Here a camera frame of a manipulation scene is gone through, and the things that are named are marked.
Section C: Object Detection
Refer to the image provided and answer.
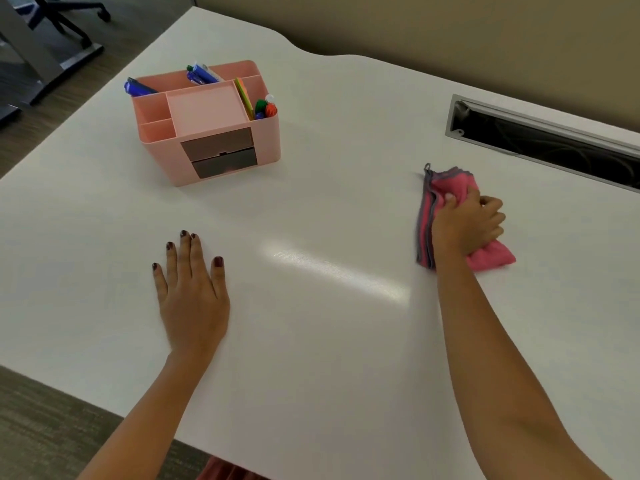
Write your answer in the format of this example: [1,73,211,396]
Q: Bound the stack of coloured sticky notes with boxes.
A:
[233,77,256,121]

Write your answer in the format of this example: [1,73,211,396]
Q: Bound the person's right forearm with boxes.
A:
[434,255,613,480]

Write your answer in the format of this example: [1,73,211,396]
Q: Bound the grey organizer drawer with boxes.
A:
[180,127,255,163]
[191,147,259,179]

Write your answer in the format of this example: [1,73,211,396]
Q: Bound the person's right hand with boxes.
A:
[431,186,507,269]

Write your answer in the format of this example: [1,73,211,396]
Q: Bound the bunch of blue markers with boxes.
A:
[186,63,221,86]

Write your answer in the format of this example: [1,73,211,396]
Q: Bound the black office chair base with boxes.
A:
[27,0,112,49]

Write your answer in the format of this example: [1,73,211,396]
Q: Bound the person's left hand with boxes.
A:
[152,230,231,356]

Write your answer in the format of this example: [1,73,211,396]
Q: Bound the grey desk leg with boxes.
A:
[0,0,105,106]

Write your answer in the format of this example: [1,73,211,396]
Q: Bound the black cables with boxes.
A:
[462,112,640,188]

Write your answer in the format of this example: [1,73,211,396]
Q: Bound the silver desk cable tray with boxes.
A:
[444,93,640,195]

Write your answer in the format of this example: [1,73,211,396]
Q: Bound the person's red clothing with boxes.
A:
[196,455,275,480]

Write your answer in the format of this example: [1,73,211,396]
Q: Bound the dark blue pen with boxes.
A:
[124,77,159,96]

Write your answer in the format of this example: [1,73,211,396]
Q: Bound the pink desk organizer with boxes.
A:
[131,60,281,188]

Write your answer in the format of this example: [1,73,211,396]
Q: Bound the person's left forearm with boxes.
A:
[75,349,217,480]

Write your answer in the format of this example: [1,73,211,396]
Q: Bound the pink cleaning cloth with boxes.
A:
[415,163,517,272]

